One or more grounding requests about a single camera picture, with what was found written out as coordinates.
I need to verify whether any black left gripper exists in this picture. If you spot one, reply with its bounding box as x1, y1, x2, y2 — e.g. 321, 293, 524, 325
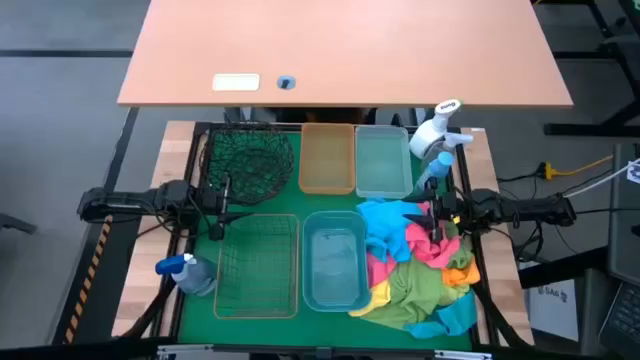
192, 173, 255, 225

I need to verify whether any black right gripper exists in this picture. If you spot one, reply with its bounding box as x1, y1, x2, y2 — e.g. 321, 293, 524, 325
402, 189, 466, 230

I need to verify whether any clear blue-capped bottle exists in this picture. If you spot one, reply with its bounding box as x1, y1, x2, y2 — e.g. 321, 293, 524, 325
413, 151, 456, 194

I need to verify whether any clear plastic bin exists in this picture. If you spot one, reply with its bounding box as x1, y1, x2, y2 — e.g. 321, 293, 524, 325
354, 124, 415, 200

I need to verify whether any clear white-trigger spray bottle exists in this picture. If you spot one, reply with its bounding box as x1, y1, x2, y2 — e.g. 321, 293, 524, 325
422, 130, 475, 171

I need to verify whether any white Bona spray bottle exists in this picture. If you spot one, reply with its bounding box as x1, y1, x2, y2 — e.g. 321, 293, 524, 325
408, 98, 464, 159

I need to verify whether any blue trigger spray bottle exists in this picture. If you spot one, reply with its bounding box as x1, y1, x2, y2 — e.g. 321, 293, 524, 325
154, 252, 219, 297

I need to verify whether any orange plastic bin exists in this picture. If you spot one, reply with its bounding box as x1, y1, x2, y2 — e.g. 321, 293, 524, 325
298, 122, 357, 196

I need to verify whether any teal plastic bin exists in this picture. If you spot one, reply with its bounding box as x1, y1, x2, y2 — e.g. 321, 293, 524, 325
301, 210, 374, 314

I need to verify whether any green table mat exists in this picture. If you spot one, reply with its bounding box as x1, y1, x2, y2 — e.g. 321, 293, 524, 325
177, 130, 474, 351

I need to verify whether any black beam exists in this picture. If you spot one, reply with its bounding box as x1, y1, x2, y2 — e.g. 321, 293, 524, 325
518, 245, 610, 290

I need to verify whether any black yellow hazard floor strip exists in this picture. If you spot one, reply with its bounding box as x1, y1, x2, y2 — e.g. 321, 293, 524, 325
49, 107, 142, 347

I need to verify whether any white printed box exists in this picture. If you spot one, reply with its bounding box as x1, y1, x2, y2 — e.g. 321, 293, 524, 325
527, 278, 581, 343

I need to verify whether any large wooden desk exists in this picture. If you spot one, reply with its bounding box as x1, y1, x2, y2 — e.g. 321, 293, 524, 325
116, 0, 575, 110

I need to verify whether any grey cabinet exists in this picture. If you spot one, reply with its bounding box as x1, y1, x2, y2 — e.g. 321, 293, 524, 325
606, 143, 640, 286

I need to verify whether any grey chair leg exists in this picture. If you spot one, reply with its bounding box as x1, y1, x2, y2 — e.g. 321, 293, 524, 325
0, 212, 39, 236

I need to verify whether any black keyboard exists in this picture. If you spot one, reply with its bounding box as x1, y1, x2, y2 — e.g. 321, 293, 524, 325
598, 280, 640, 357

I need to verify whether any black round wire basket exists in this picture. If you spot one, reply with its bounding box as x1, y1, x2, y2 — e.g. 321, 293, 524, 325
199, 123, 296, 207

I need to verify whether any rectangular wire basket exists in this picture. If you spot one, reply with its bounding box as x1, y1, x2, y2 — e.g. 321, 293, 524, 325
213, 213, 301, 320

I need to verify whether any black aluminium table frame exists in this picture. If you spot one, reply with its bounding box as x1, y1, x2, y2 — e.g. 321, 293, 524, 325
149, 120, 504, 351

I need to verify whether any black cable sleeve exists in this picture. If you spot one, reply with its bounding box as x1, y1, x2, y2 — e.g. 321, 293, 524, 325
472, 282, 534, 350
119, 277, 179, 341

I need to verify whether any yellow extension cord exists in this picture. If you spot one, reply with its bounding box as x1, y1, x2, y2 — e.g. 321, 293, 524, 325
542, 154, 614, 182

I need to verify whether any silver frame bracket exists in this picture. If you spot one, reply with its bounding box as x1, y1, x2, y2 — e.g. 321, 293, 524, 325
156, 343, 494, 360

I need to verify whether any white cable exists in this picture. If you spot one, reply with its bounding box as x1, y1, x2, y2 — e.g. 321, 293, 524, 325
564, 158, 640, 199

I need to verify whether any black desk frame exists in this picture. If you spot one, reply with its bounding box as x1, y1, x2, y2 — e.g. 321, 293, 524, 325
534, 0, 640, 137

